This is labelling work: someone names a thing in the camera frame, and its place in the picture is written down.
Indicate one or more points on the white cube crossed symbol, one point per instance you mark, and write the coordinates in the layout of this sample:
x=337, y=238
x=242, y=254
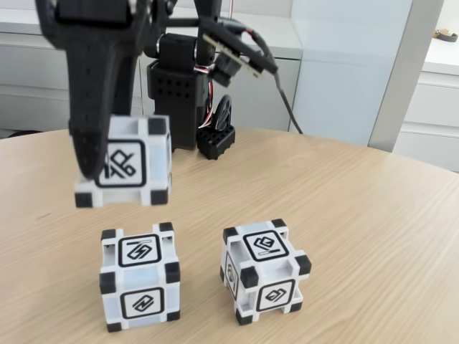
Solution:
x=143, y=157

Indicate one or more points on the white cube layered symbol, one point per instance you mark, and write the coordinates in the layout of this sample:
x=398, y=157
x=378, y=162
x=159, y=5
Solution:
x=267, y=267

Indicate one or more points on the white low cabinet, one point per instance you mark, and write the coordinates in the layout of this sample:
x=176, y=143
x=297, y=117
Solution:
x=21, y=71

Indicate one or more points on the black round clamp knob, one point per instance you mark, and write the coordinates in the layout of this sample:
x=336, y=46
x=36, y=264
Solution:
x=224, y=113

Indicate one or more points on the white cube lightning symbol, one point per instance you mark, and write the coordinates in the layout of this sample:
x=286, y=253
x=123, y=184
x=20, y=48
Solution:
x=140, y=283

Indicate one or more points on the grey metal column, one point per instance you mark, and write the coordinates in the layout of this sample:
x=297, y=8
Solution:
x=405, y=71

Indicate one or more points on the white drawer unit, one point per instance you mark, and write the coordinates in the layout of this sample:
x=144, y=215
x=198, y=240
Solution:
x=434, y=107

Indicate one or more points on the camera board on black mount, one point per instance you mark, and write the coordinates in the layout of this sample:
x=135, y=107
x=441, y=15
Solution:
x=233, y=53

